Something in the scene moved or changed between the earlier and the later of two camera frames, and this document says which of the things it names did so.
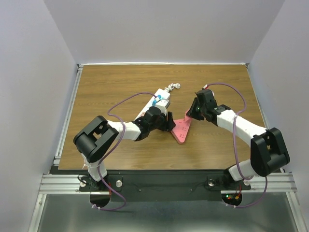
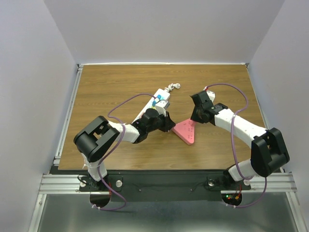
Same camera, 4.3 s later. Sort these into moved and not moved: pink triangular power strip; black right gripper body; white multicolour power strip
Moved: pink triangular power strip
Not moved: black right gripper body; white multicolour power strip
